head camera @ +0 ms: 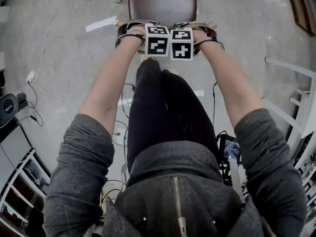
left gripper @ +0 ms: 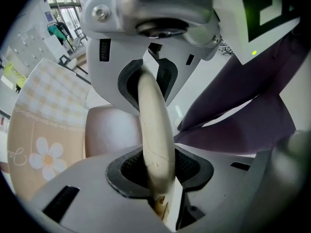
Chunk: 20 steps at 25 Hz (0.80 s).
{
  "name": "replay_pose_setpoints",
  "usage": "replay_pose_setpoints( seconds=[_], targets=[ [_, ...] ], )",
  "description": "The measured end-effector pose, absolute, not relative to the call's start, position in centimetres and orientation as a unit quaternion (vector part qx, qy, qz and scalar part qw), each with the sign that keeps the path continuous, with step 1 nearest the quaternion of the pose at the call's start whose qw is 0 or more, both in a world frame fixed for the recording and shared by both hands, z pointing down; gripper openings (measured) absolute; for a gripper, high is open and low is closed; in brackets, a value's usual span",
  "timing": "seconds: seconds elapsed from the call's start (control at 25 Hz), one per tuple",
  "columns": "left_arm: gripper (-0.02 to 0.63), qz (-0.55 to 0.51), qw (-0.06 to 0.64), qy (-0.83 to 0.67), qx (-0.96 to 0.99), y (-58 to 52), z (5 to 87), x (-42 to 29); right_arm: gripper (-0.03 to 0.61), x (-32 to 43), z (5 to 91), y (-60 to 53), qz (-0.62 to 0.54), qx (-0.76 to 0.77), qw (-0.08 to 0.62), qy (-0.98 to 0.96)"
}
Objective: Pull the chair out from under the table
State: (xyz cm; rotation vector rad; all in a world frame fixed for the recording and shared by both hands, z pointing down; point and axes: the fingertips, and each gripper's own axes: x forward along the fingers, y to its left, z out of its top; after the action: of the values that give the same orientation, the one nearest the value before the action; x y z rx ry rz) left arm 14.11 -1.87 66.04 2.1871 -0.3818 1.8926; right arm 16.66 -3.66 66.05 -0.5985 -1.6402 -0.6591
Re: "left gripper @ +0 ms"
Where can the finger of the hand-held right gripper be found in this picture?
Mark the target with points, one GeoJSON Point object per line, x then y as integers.
{"type": "Point", "coordinates": [179, 67]}
{"type": "Point", "coordinates": [107, 76]}

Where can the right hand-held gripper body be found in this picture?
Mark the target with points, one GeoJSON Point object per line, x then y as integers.
{"type": "Point", "coordinates": [145, 4]}

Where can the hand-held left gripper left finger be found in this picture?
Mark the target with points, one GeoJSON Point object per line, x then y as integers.
{"type": "Point", "coordinates": [97, 198]}

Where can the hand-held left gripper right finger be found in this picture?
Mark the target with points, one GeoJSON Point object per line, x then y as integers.
{"type": "Point", "coordinates": [218, 178]}

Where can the wooden chair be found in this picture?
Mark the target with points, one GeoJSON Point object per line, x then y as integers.
{"type": "Point", "coordinates": [155, 120]}

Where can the grey chair with black legs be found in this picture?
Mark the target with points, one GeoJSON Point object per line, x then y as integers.
{"type": "Point", "coordinates": [71, 62]}

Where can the table with checkered cloth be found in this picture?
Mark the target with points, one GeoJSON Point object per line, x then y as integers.
{"type": "Point", "coordinates": [56, 76]}

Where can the green garment on coat rack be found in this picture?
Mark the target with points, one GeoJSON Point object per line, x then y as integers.
{"type": "Point", "coordinates": [57, 31]}

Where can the checked beige tablecloth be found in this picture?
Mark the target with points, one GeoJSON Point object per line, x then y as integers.
{"type": "Point", "coordinates": [48, 110]}

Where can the person's dark trousers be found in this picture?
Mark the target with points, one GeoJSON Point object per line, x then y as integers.
{"type": "Point", "coordinates": [243, 93]}

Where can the grey lockers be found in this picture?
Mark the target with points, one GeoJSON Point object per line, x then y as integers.
{"type": "Point", "coordinates": [26, 45]}

